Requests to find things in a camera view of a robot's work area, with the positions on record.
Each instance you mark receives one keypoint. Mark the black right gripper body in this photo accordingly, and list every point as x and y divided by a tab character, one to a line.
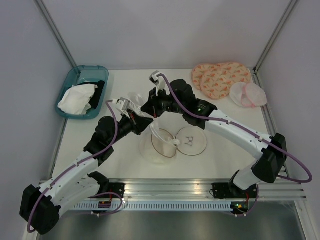
166	101

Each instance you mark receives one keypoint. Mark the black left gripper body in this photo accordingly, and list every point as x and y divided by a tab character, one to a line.
125	126

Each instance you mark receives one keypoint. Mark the white lace bra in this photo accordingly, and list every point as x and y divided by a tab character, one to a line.
136	103

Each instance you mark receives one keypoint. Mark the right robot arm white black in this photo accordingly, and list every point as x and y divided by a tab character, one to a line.
266	149

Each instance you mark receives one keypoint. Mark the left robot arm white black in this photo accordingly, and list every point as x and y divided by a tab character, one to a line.
42	206

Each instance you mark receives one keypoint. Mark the orange floral laundry bag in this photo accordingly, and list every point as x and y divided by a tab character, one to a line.
215	80

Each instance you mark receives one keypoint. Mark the pink trimmed mesh laundry bag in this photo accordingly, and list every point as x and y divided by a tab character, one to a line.
248	95

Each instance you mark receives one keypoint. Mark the black garment in bin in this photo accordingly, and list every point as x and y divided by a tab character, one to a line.
98	89

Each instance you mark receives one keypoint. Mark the white cloth in bin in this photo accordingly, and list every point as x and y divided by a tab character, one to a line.
76	99

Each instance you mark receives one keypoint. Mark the teal plastic bin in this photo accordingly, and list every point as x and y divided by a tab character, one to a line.
83	74

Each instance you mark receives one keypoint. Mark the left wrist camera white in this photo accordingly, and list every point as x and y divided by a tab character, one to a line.
122	105

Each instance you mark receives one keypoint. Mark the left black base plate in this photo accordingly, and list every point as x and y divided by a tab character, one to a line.
114	187

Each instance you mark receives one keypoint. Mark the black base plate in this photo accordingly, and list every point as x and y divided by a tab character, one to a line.
224	190
114	187

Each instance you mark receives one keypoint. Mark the white slotted cable duct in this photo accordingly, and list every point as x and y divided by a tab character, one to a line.
189	206

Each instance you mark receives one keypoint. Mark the right side aluminium rail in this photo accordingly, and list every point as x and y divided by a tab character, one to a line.
268	116

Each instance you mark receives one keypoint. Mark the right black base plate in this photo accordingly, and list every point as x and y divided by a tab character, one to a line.
224	190

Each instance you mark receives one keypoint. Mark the left aluminium frame post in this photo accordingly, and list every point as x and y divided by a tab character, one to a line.
55	31

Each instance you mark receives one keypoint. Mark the aluminium frame post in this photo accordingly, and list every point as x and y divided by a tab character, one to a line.
55	31
275	34

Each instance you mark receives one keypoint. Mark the aluminium front rail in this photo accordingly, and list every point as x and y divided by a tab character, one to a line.
199	189

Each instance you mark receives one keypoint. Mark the right aluminium frame post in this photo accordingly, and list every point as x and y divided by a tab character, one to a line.
275	34

